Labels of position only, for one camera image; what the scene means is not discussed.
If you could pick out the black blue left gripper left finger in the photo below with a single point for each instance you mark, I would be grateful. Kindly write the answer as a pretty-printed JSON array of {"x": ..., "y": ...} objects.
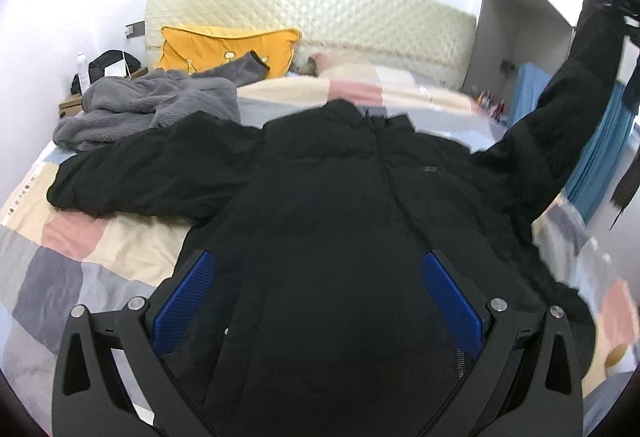
[{"x": 89, "y": 395}]

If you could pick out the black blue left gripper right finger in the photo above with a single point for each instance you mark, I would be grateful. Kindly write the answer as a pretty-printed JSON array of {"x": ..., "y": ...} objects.
[{"x": 524, "y": 376}]

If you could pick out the black puffer jacket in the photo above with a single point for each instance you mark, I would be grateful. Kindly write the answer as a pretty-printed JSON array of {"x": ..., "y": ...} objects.
[{"x": 318, "y": 322}]

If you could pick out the blue cloth on shelf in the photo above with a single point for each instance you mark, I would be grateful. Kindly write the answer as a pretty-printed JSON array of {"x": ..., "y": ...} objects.
[{"x": 528, "y": 87}]

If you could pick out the blue curtain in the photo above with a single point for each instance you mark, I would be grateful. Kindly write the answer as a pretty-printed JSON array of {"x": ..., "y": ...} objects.
[{"x": 597, "y": 165}]

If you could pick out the pastel patchwork bed quilt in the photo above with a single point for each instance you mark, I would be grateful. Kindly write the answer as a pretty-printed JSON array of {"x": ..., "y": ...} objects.
[{"x": 52, "y": 260}]

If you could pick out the cream quilted headboard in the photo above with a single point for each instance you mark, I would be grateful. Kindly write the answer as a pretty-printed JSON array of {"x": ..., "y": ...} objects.
[{"x": 420, "y": 35}]

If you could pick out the grey fleece garment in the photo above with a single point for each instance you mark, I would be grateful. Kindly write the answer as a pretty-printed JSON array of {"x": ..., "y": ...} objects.
[{"x": 114, "y": 108}]

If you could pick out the wooden nightstand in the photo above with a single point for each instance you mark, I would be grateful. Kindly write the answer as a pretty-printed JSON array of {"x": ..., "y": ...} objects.
[{"x": 73, "y": 105}]

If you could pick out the black bag on nightstand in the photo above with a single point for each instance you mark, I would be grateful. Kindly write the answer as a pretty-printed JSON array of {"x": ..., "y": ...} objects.
[{"x": 116, "y": 63}]

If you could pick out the white bottle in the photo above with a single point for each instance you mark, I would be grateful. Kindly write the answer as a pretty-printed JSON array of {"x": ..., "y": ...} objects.
[{"x": 83, "y": 72}]

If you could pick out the yellow pillow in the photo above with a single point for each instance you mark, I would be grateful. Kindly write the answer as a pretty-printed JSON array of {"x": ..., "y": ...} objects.
[{"x": 196, "y": 48}]

